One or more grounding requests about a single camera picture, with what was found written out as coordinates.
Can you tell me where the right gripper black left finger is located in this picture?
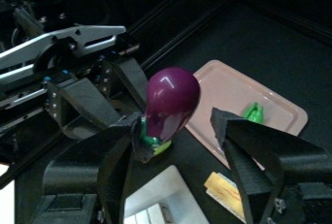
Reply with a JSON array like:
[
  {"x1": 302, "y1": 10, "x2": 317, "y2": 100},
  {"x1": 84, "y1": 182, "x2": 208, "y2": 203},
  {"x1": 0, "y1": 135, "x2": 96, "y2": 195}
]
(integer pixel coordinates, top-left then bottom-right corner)
[{"x1": 41, "y1": 112, "x2": 147, "y2": 224}]

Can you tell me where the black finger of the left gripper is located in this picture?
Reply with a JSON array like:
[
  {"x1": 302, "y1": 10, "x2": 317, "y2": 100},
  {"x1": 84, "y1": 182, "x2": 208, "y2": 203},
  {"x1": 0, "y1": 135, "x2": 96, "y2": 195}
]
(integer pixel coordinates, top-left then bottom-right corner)
[
  {"x1": 44, "y1": 77, "x2": 123, "y2": 141},
  {"x1": 104, "y1": 56, "x2": 149, "y2": 114}
]

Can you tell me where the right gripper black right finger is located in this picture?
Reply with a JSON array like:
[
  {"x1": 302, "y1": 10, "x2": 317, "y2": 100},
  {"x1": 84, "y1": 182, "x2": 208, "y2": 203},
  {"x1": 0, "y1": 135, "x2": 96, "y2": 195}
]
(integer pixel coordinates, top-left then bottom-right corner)
[{"x1": 210, "y1": 107, "x2": 332, "y2": 224}]

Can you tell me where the purple toy eggplant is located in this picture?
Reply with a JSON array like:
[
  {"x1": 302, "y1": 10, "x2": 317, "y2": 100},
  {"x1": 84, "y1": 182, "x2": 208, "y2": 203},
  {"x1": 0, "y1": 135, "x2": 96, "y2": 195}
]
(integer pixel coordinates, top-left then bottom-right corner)
[{"x1": 139, "y1": 66, "x2": 202, "y2": 157}]

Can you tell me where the large pink rectangular plate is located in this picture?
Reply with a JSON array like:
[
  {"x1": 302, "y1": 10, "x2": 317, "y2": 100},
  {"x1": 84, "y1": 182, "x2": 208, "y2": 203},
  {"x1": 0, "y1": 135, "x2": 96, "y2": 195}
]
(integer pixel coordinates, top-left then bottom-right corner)
[{"x1": 184, "y1": 59, "x2": 310, "y2": 171}]

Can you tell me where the small green toy vegetable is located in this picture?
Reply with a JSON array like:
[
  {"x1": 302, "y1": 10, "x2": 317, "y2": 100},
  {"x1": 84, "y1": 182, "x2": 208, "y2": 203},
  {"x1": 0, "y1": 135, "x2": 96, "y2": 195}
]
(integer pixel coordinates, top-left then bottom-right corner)
[{"x1": 240, "y1": 101, "x2": 266, "y2": 125}]

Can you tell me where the white cutting board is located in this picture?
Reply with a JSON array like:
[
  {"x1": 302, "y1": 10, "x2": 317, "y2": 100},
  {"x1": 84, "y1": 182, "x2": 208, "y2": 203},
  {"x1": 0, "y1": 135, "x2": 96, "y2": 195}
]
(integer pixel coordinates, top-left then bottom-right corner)
[{"x1": 123, "y1": 164, "x2": 211, "y2": 224}]

